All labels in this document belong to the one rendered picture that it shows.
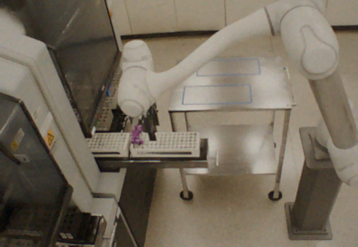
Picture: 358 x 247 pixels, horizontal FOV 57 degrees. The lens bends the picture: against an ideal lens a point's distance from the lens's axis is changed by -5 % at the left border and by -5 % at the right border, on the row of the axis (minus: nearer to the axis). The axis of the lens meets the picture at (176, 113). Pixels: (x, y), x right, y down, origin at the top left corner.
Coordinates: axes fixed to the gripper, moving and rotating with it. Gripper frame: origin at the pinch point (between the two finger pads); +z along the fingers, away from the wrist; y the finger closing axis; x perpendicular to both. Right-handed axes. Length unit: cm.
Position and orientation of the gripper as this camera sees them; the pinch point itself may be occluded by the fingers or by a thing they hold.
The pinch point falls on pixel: (153, 128)
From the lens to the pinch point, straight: 145.6
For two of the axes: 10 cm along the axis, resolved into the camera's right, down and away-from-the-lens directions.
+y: 1.0, -6.8, 7.2
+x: -9.9, 0.2, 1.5
